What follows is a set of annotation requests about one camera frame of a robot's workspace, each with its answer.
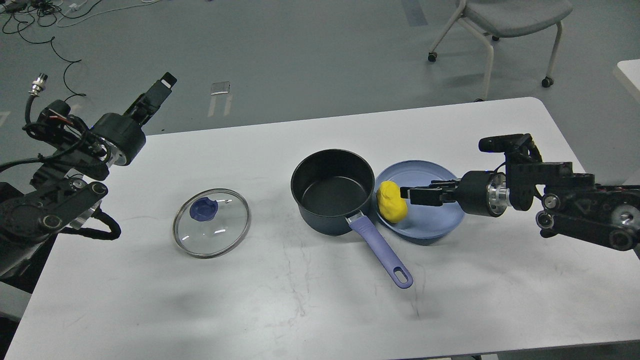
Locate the silver floor plate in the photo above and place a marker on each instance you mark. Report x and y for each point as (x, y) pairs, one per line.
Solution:
(220, 88)

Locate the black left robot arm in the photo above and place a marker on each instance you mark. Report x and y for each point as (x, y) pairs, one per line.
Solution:
(69, 186)

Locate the glass pot lid purple knob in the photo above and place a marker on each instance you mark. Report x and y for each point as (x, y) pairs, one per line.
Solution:
(212, 223)

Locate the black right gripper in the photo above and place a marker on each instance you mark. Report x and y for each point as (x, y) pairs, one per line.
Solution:
(477, 193)

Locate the white table at right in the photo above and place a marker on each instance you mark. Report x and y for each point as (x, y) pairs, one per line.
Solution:
(627, 72)

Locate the dark blue saucepan purple handle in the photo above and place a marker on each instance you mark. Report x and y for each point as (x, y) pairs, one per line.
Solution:
(333, 189)

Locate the yellow potato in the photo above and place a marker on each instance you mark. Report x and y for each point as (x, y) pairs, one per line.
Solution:
(391, 206)

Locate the grey office chair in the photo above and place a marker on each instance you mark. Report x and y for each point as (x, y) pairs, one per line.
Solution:
(492, 20)

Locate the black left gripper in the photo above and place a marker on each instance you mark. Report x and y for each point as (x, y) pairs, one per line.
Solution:
(124, 132)

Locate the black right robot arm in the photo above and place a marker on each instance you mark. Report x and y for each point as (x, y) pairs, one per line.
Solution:
(573, 204)

